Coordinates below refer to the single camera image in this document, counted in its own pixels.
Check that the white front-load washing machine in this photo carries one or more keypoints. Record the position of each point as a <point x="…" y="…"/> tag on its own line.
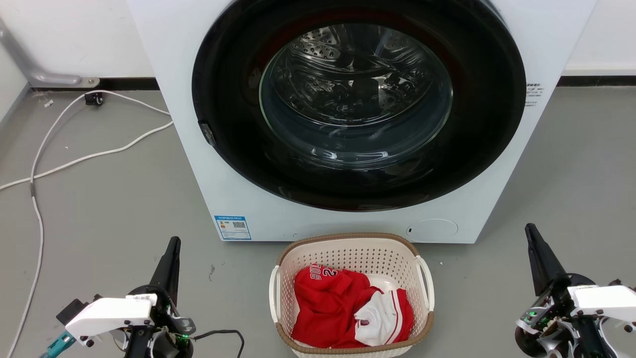
<point x="497" y="199"/>

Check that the round black washer door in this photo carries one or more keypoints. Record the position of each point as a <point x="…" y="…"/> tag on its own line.
<point x="233" y="99"/>

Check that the right white wrist camera housing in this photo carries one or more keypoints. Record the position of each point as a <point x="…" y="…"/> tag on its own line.
<point x="606" y="300"/>

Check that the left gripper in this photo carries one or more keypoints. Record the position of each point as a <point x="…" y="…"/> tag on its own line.
<point x="164" y="343"/>

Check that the white garment with red stripes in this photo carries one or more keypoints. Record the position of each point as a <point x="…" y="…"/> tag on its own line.
<point x="380" y="320"/>

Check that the small black floor fitting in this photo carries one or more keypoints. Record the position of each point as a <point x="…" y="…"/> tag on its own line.
<point x="94" y="99"/>

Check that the small text label sticker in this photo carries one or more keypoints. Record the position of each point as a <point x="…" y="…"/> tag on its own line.
<point x="533" y="94"/>

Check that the beige perforated laundry basket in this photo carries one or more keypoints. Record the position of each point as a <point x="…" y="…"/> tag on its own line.
<point x="348" y="253"/>

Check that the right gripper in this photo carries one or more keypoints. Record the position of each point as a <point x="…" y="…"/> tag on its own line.
<point x="551" y="318"/>

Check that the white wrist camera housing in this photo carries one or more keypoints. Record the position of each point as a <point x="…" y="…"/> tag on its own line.
<point x="606" y="300"/>
<point x="107" y="314"/>

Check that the red basketball jersey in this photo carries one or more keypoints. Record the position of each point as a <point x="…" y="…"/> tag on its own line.
<point x="323" y="308"/>

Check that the left white wrist camera housing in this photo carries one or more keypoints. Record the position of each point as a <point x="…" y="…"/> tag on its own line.
<point x="107" y="314"/>

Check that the grey floor pipe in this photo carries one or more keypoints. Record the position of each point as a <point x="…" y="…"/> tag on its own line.
<point x="20" y="62"/>

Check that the blue energy label sticker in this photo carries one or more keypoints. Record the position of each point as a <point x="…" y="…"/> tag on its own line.
<point x="232" y="227"/>

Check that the steel washer drum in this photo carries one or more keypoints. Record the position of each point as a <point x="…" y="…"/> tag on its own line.
<point x="355" y="89"/>

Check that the round white filter cover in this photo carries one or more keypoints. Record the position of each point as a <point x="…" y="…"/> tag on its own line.
<point x="435" y="230"/>

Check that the teal connector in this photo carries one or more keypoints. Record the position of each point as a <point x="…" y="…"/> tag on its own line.
<point x="57" y="345"/>

